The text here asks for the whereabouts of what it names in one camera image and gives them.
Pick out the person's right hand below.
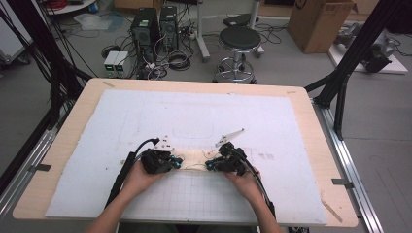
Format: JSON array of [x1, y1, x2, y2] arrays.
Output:
[[224, 166, 262, 203]]

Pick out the slim black computer tower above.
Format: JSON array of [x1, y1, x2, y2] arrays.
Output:
[[158, 5, 179, 52]]

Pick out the clear plastic bag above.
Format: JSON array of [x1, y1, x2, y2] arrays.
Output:
[[73, 13, 113, 32]]

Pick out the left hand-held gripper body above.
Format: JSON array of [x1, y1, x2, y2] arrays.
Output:
[[140, 135, 176, 175]]

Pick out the white power supply unit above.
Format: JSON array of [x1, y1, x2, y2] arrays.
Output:
[[114, 51, 131, 75], [103, 50, 120, 74]]

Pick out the black device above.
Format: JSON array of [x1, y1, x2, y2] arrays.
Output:
[[362, 45, 394, 74]]

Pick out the brown cardboard box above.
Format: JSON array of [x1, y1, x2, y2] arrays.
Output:
[[287, 0, 356, 54]]

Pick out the large black computer tower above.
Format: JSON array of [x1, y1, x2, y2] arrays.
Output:
[[130, 8, 160, 62]]

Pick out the cream cloth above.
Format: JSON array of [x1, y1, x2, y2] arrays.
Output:
[[173, 148, 224, 173]]

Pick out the thin wooden stick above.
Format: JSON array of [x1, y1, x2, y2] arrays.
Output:
[[320, 190, 344, 223]]

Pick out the white board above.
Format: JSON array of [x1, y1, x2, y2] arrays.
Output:
[[327, 22, 409, 76]]

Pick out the white desk leg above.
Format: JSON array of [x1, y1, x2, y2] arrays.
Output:
[[194, 0, 212, 62], [248, 0, 265, 57]]

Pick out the black metal frame stand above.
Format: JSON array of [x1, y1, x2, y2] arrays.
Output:
[[304, 0, 412, 141], [0, 0, 93, 130]]

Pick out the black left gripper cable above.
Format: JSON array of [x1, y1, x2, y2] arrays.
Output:
[[105, 138, 161, 208]]

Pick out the person's left hand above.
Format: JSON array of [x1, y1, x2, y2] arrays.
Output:
[[120, 159, 166, 200]]

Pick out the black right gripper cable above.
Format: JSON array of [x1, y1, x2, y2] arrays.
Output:
[[237, 154, 277, 219]]

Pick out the grey tape strip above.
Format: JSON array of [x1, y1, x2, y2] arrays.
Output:
[[331, 178, 355, 189], [28, 163, 52, 173]]

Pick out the aluminium rail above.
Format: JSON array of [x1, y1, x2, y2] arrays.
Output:
[[312, 98, 385, 233], [0, 129, 59, 215]]

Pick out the black round stool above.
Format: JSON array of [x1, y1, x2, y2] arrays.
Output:
[[213, 25, 262, 84]]

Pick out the white grid mat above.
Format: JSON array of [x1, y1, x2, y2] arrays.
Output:
[[45, 89, 328, 226]]

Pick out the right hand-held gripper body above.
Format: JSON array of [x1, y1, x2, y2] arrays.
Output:
[[214, 128, 249, 178]]

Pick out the coiled black cable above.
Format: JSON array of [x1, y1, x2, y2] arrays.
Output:
[[166, 51, 192, 72]]

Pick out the flat black case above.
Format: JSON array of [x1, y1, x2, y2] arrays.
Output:
[[223, 13, 260, 27]]

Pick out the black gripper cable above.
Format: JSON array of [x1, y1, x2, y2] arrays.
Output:
[[237, 154, 277, 219], [105, 138, 161, 208]]

